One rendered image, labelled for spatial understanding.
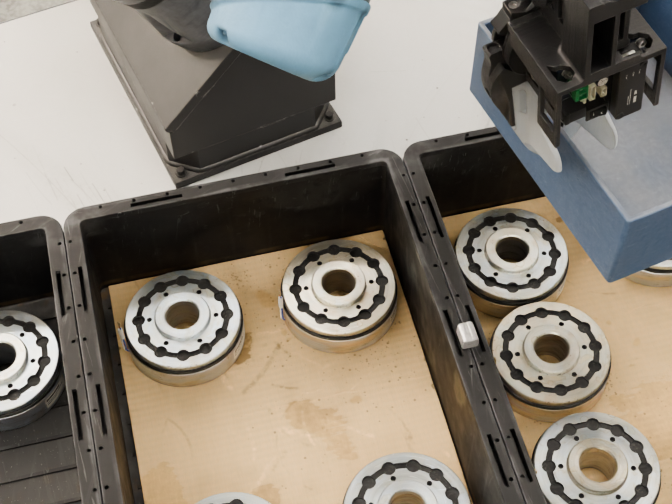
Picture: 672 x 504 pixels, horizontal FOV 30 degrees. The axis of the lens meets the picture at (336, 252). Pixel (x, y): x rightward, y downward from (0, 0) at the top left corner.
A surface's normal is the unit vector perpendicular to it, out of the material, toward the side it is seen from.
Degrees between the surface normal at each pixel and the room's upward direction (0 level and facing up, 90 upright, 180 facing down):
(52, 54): 0
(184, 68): 44
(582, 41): 97
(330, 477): 0
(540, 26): 7
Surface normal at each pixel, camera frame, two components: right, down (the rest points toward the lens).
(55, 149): -0.01, -0.58
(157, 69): -0.63, -0.17
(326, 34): 0.56, 0.39
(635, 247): 0.42, 0.74
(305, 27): 0.33, 0.32
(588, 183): -0.90, 0.34
